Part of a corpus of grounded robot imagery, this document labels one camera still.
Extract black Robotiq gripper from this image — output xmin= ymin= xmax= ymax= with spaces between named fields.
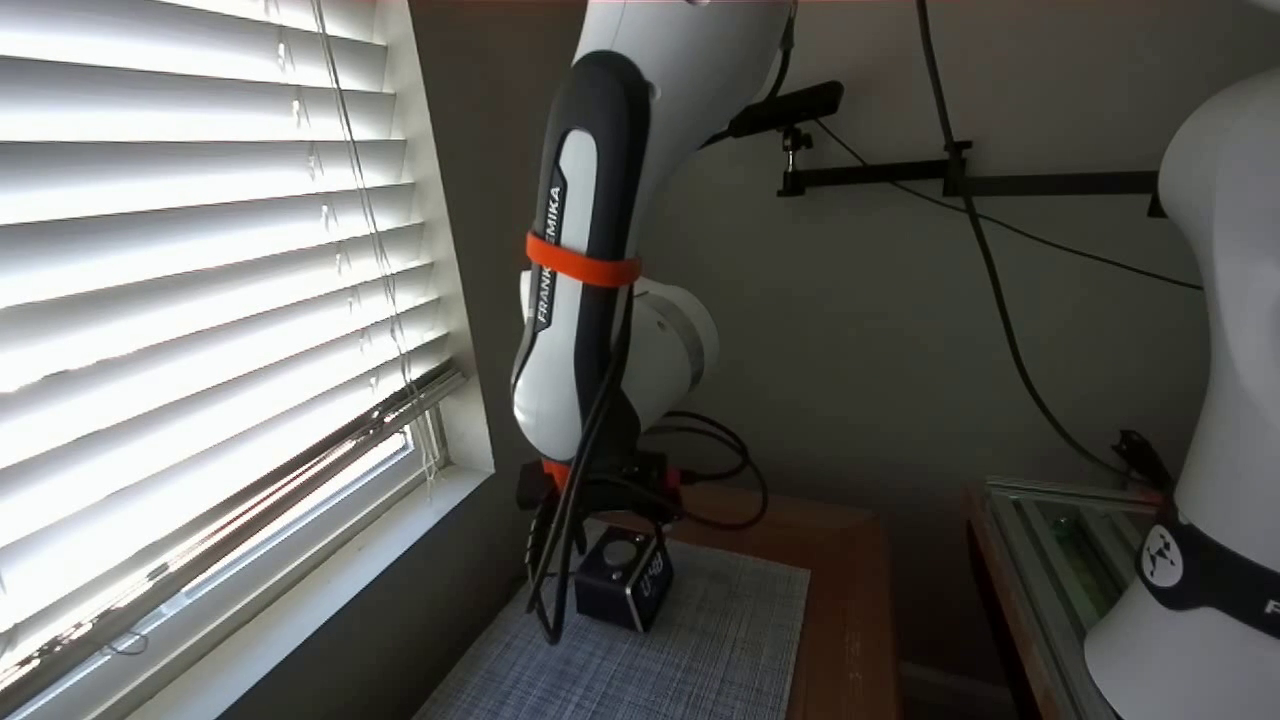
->
xmin=572 ymin=442 xmax=678 ymax=559

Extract black cube alarm clock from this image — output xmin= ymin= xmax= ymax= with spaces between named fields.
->
xmin=572 ymin=520 xmax=679 ymax=640

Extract grey woven placemat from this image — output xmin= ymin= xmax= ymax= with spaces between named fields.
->
xmin=411 ymin=537 xmax=817 ymax=720

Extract glass-topped side table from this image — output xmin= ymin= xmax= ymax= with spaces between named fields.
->
xmin=970 ymin=474 xmax=1181 ymax=720

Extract white window blinds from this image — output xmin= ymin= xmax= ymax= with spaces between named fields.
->
xmin=0 ymin=0 xmax=465 ymax=675

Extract black wrist camera orange mount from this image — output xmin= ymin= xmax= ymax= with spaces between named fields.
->
xmin=517 ymin=456 xmax=688 ymax=520

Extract white window frame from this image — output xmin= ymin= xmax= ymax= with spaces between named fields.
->
xmin=0 ymin=0 xmax=499 ymax=720

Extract orange strap on arm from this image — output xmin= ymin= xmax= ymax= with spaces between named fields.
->
xmin=519 ymin=227 xmax=644 ymax=292

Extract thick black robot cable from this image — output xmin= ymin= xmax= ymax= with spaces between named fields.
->
xmin=524 ymin=0 xmax=1181 ymax=649

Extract black stereo camera bar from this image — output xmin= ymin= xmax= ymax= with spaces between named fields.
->
xmin=701 ymin=75 xmax=849 ymax=149

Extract black and red cable plug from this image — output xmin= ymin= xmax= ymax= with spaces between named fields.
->
xmin=1115 ymin=425 xmax=1181 ymax=501

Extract thin black wall cable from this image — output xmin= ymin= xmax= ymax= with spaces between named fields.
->
xmin=813 ymin=121 xmax=1207 ymax=294

